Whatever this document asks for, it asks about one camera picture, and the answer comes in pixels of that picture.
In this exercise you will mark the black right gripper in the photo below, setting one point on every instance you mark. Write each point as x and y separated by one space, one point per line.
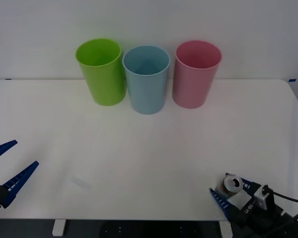
253 215

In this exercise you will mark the pale blue plastic bin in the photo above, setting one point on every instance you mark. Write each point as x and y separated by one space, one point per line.
146 91

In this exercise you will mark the white table leg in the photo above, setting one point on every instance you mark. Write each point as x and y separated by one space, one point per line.
226 229
58 227

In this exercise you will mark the pink plastic bin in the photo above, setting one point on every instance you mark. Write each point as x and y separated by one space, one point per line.
192 86

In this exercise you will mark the green plastic bin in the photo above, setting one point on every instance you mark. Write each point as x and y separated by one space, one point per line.
104 81

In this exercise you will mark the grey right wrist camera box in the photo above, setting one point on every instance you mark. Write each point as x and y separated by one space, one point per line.
263 198

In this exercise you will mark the silver drink can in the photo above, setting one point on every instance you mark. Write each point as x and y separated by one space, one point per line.
229 187

